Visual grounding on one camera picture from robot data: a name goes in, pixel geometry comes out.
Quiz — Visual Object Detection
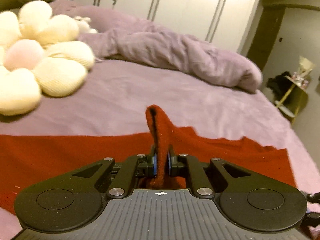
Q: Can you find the red knit cardigan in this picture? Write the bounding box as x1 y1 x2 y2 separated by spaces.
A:
1 105 296 212

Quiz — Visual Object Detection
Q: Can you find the purple bed sheet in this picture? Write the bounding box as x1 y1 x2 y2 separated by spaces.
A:
1 60 319 239

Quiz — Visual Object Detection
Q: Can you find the yellow legged side table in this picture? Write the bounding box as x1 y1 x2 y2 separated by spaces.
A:
275 75 309 125

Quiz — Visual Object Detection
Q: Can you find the black cloth on table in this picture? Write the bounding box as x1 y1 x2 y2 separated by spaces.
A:
266 71 291 101

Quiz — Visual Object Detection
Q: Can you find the purple crumpled duvet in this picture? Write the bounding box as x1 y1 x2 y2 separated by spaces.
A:
50 0 263 93

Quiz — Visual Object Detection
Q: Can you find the wrapped flower bouquet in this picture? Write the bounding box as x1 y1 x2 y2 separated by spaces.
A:
292 56 316 89

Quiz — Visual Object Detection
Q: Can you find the cream flower shaped pillow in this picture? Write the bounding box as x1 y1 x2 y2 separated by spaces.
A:
1 1 95 116

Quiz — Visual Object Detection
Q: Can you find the small white plush toy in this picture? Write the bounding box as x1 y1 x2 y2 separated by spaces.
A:
74 16 98 34

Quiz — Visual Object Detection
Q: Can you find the dark wooden door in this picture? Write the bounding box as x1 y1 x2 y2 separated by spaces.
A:
246 6 285 71

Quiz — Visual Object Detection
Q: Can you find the white wardrobe with handles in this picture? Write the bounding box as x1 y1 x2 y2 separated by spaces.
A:
75 0 259 53

